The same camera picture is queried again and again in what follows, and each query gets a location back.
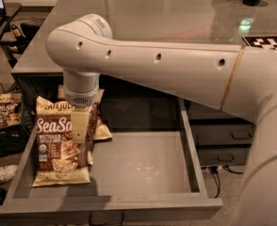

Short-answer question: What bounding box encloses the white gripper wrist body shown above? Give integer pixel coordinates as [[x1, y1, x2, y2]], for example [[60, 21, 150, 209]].
[[63, 71, 100, 108]]

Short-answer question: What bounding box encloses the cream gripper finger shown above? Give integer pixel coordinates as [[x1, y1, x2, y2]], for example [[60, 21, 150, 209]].
[[71, 107, 90, 143]]

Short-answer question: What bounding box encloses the brown chip bag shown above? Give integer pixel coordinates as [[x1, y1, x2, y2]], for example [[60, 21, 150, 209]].
[[57, 85, 104, 166], [33, 97, 90, 187]]

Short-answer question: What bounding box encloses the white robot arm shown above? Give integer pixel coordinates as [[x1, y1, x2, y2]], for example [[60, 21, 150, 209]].
[[46, 14, 277, 226]]

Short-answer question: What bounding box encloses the open grey top drawer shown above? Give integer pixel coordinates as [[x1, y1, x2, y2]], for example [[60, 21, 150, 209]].
[[0, 98, 222, 226]]

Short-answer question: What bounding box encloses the closed dark upper right drawer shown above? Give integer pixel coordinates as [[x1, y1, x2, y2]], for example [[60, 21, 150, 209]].
[[186, 102, 236, 120]]

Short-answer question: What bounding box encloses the closed dark drawer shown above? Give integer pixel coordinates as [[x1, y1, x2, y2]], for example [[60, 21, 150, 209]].
[[197, 147, 249, 166], [186, 102, 236, 120], [191, 124, 253, 146]]

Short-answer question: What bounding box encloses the closed dark middle drawer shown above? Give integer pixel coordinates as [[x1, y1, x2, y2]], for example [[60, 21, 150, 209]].
[[191, 124, 253, 146]]

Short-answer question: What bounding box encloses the closed dark lower drawer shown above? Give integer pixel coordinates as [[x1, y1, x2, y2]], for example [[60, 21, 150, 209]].
[[197, 147, 249, 166]]

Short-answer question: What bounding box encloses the black plastic crate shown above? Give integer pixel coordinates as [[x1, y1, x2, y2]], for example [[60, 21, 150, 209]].
[[0, 103, 34, 157]]

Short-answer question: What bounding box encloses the white shoe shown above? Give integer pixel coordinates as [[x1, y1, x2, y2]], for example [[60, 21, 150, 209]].
[[0, 165, 18, 183]]

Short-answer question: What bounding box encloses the black white marker tag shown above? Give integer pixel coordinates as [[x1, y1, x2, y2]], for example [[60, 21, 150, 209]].
[[242, 35, 277, 51]]

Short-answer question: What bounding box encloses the black power cable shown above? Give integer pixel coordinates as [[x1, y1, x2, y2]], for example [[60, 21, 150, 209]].
[[208, 164, 245, 199]]

